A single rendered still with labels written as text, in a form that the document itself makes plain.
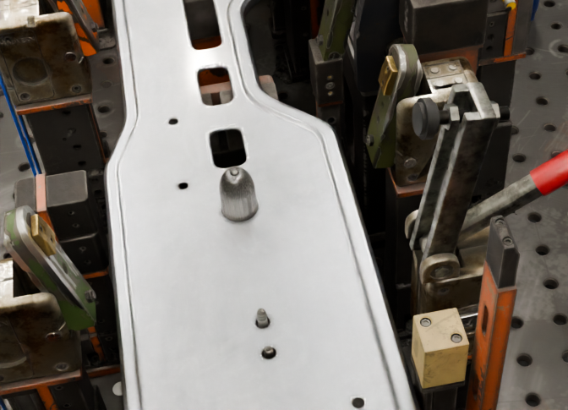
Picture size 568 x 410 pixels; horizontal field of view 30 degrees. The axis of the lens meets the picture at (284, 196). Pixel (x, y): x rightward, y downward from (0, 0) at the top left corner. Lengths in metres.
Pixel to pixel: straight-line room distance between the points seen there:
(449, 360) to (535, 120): 0.70
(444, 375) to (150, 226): 0.30
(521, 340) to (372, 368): 0.41
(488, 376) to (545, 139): 0.68
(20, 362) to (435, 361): 0.36
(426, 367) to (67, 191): 0.39
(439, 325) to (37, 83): 0.56
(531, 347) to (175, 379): 0.50
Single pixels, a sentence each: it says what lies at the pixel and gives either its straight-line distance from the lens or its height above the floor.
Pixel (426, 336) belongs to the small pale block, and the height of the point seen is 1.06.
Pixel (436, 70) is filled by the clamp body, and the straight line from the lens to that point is 0.96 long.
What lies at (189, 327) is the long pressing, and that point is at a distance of 0.88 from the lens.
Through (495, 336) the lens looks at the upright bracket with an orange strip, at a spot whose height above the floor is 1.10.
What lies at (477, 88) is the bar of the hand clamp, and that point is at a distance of 0.74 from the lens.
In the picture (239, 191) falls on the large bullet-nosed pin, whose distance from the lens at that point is 0.91.
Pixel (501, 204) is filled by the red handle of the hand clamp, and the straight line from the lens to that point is 0.82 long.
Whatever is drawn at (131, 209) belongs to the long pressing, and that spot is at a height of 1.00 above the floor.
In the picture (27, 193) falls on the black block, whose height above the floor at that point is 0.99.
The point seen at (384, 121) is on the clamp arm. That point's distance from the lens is 0.96.
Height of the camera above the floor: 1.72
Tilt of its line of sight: 49 degrees down
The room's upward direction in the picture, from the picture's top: 6 degrees counter-clockwise
